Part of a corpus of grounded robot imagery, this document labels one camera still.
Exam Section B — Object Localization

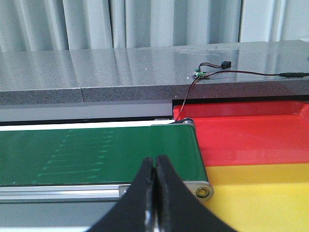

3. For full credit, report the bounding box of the yellow plastic tray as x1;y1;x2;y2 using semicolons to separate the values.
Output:
205;163;309;232

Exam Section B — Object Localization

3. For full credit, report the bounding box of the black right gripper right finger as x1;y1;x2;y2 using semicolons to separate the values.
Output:
154;155;235;232

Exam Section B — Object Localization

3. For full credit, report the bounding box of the small green circuit board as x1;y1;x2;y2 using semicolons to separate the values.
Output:
191;72;210;80

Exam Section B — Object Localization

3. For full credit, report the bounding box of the grey stone counter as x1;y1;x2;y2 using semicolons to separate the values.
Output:
0;40;309;106

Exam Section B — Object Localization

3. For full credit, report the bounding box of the aluminium conveyor frame rail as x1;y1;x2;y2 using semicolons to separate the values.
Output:
0;180;215;203

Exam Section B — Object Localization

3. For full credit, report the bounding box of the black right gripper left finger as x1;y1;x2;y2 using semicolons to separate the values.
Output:
88;158;155;232

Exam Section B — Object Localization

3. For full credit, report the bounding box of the black cable connector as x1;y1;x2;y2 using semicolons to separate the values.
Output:
221;61;231;70

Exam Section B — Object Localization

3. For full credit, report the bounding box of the red plastic tray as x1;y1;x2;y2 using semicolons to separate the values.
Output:
173;101;309;166

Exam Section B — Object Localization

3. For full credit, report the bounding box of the white curtain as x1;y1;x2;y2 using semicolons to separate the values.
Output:
0;0;309;52

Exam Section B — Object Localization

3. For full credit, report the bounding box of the green conveyor belt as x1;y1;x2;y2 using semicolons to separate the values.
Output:
0;124;207;186

